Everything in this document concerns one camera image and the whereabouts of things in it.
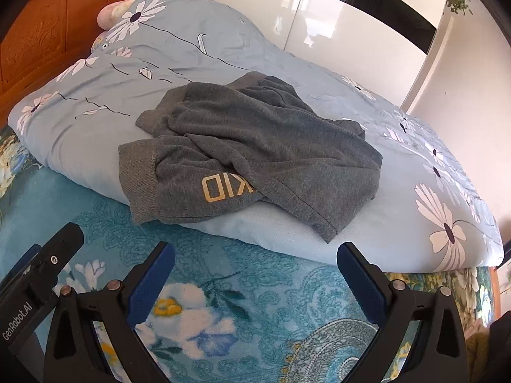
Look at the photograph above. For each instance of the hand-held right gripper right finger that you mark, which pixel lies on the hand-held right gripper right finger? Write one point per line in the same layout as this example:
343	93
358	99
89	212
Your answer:
359	284

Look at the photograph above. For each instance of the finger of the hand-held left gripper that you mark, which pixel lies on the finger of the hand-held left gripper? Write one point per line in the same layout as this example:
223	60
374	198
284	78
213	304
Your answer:
62	245

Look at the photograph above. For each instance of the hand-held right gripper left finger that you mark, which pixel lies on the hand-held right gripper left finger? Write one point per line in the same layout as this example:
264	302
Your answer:
151	284

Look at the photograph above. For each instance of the grey sweater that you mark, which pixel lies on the grey sweater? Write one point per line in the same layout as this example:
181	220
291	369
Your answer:
259	139

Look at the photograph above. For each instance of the teal floral blanket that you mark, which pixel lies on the teal floral blanket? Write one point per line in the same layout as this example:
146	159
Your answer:
239	271

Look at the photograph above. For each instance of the dark cloth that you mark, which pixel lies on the dark cloth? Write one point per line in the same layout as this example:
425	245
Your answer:
499	347

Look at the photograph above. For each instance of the wooden headboard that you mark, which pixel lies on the wooden headboard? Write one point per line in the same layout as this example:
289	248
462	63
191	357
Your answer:
60	20

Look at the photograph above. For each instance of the pink floral pillow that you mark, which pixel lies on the pink floral pillow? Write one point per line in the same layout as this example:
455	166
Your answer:
109	14

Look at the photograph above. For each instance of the light blue floral quilt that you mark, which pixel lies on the light blue floral quilt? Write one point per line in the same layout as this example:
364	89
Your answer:
199	48

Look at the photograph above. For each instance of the white glossy wardrobe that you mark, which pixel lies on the white glossy wardrobe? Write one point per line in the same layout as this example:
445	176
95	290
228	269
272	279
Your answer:
339	28

